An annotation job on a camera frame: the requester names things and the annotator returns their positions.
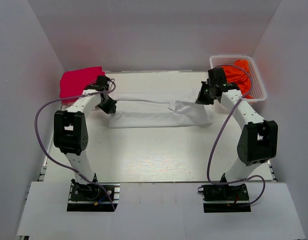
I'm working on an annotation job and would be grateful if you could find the white t shirt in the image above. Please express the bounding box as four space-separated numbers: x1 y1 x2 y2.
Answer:
108 88 214 129

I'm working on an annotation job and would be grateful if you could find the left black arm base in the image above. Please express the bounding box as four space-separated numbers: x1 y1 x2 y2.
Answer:
66 179 120 213

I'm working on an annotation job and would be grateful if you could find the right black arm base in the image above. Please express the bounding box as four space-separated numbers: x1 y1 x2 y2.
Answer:
197 184 251 213

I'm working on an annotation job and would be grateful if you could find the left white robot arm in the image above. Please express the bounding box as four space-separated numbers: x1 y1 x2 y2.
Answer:
53 75 117 200

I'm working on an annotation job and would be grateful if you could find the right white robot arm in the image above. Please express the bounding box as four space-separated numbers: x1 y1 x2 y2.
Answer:
196 67 279 200

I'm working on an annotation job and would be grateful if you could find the orange t shirt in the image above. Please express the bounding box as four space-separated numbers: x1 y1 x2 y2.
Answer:
222 59 253 99

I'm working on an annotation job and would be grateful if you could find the folded magenta t shirt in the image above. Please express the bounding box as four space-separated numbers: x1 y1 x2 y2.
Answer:
59 66 106 98

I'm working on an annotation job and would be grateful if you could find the white plastic basket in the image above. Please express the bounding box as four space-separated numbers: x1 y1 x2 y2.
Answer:
209 54 267 105

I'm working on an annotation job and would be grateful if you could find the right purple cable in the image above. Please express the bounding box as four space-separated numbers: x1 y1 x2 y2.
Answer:
206 65 267 207

